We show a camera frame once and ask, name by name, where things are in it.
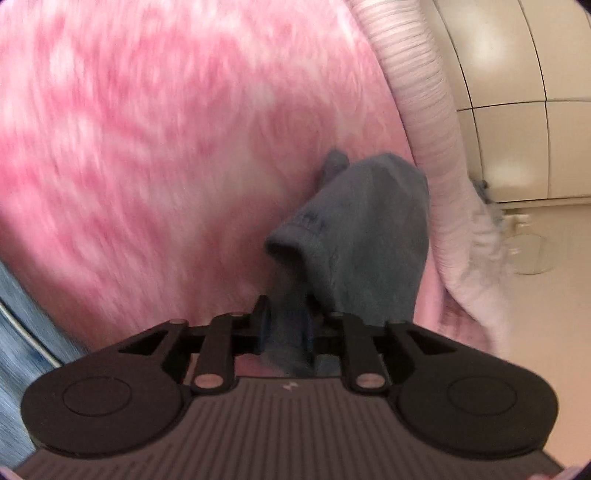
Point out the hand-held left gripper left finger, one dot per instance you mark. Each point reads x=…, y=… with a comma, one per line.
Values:
x=264, y=325

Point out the light blue jeans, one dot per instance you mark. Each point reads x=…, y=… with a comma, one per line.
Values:
x=23, y=346

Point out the grey-blue fleece garment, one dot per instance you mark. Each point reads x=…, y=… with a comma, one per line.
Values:
x=369, y=240

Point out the clear glass jar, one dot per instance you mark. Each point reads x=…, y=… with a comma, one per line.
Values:
x=528, y=251

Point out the pink fuzzy blanket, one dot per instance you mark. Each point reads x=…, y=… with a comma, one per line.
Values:
x=161, y=161

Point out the cream wardrobe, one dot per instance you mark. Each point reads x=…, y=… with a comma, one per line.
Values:
x=521, y=92

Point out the lilac ribbed bed cover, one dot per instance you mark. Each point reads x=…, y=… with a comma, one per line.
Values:
x=429, y=115

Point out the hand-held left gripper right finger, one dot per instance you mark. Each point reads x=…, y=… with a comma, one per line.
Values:
x=310, y=334

